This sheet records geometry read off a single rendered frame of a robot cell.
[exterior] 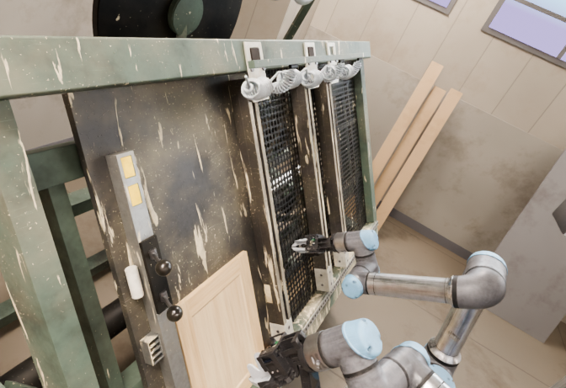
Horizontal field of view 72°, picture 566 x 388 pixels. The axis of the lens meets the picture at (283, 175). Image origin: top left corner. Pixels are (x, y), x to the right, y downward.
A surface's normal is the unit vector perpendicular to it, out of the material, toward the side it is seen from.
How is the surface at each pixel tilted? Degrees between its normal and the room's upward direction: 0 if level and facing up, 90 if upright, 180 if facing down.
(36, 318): 90
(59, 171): 57
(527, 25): 90
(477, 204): 90
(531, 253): 72
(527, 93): 90
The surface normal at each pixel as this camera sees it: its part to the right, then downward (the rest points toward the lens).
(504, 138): -0.39, 0.33
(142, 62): 0.87, 0.00
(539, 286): -0.25, 0.07
